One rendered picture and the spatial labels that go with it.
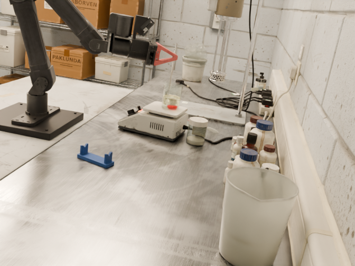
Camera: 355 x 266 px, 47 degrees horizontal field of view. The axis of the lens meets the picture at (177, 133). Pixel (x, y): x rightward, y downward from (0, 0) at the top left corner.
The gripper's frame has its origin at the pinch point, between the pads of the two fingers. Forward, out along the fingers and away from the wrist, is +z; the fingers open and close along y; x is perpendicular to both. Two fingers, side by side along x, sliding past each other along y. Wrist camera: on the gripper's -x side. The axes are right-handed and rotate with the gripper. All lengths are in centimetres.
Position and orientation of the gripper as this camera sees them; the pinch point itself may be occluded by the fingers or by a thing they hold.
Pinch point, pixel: (175, 57)
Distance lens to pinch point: 131.4
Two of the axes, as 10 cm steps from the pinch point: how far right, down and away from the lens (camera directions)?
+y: -1.5, -3.3, 9.3
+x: -1.9, 9.3, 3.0
